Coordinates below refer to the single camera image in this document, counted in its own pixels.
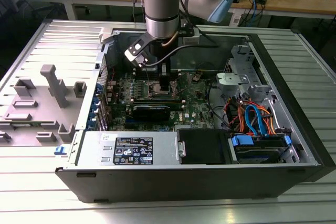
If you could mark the silver metal drive cage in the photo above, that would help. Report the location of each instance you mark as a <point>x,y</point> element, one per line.
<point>223,82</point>

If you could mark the green motherboard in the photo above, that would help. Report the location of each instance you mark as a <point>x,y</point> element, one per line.
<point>194,103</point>

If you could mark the black open PC case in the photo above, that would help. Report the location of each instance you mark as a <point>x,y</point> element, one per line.
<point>157,184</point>

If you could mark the grey parts rack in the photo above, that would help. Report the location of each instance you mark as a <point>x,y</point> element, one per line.
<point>44,103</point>

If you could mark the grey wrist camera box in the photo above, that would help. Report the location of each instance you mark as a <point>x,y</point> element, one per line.
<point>191,40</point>

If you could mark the blue disk carrier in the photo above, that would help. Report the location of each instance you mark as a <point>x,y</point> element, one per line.
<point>241,140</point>

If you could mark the blue plastic clip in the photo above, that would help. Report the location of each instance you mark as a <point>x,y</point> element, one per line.
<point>60,151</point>

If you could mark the hard disk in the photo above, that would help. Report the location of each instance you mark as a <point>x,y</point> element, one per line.
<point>257,154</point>

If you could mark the black RAM slot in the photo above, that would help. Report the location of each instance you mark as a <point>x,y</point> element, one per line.
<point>168,102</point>
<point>149,99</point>

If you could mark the silver CPU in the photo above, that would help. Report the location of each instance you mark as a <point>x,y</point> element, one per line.
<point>157,93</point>

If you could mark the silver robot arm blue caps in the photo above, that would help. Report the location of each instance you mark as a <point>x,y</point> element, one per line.
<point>162,3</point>

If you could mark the CPU socket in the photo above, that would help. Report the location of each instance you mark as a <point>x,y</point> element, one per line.
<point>153,91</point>

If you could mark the black power supply label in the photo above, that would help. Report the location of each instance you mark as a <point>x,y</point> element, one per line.
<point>132,150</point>

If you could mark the silver coin cell battery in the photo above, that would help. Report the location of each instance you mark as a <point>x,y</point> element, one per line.
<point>196,77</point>

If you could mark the black graphics card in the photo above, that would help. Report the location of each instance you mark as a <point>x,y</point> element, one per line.
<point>151,113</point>

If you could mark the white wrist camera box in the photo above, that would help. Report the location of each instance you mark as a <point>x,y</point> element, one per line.
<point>136,49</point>

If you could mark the grey power supply unit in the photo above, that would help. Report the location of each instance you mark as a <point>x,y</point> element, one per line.
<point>92,150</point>

